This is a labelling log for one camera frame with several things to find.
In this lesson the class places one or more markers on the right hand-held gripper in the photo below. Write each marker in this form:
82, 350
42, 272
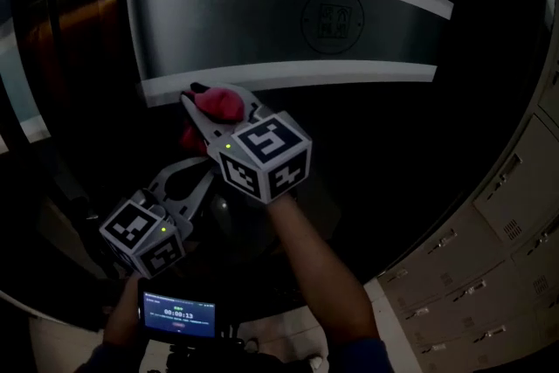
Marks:
266, 157

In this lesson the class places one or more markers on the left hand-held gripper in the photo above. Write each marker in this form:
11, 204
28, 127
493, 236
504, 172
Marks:
140, 236

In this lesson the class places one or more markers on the pink cleaning cloth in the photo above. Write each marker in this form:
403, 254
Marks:
218, 105

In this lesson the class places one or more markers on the frosted band glass door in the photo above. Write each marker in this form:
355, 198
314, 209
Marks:
240, 26
15, 91

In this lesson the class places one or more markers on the person's right forearm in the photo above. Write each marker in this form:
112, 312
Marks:
323, 275

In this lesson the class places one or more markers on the person's left forearm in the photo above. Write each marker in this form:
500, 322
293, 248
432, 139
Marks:
124, 314

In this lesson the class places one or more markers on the small black monitor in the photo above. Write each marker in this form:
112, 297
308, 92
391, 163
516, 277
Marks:
179, 314

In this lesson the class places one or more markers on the white shoe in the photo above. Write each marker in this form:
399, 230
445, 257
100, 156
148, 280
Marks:
314, 361
251, 345

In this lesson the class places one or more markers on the person's blue shirt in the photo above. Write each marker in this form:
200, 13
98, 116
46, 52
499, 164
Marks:
362, 358

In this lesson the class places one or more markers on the white locker cabinet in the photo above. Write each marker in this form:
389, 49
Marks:
480, 266

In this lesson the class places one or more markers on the black monitor mount rig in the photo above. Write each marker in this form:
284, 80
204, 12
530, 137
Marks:
188, 356

